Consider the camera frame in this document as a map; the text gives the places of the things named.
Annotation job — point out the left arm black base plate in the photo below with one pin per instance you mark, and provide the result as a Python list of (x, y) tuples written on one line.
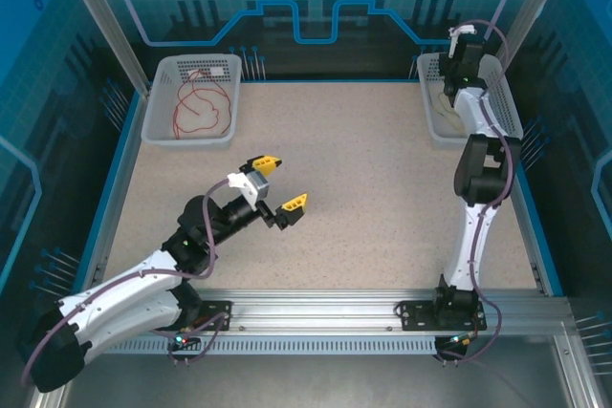
[(210, 307)]

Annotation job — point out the white sticker label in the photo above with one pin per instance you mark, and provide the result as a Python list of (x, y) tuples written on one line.
[(217, 72), (194, 75)]

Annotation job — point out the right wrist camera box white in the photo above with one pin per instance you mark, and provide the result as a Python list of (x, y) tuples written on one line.
[(452, 42)]

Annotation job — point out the small LED connector module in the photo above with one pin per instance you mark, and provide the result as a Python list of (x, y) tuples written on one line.
[(181, 339), (461, 340)]

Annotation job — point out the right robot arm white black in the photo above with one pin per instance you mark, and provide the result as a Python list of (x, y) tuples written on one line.
[(471, 245)]

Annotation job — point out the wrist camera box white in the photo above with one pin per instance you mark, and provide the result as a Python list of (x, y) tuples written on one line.
[(241, 186), (452, 42)]

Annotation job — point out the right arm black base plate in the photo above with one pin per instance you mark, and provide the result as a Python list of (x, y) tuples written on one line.
[(413, 315)]

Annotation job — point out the aluminium frame post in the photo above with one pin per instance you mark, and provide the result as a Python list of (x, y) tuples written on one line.
[(105, 21), (535, 6)]

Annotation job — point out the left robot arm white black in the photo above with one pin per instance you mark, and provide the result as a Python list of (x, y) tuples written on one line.
[(119, 293)]

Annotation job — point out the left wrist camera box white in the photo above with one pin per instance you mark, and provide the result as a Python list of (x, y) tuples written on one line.
[(241, 186)]

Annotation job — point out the steel lower shelf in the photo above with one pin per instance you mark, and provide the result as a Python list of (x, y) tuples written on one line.
[(311, 384)]

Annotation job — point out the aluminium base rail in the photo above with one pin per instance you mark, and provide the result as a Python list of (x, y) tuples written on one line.
[(311, 312)]

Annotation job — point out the grey plastic basket with stickers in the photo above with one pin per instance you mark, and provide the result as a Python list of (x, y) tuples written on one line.
[(162, 138)]

